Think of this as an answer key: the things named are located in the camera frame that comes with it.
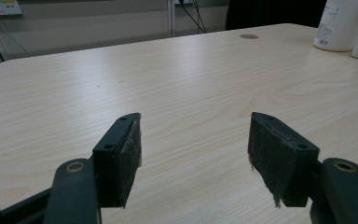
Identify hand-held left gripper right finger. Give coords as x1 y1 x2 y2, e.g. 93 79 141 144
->
247 111 321 209

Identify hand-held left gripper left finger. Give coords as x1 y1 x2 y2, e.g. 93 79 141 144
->
91 112 143 209

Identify dark office chair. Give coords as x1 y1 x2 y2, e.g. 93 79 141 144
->
225 0 328 31

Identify white electric kettle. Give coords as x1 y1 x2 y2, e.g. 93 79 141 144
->
312 0 358 59

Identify black cable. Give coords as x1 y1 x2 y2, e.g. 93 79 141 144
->
192 0 208 34
178 0 207 34

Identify white cable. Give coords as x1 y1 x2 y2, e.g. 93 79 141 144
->
0 7 32 58

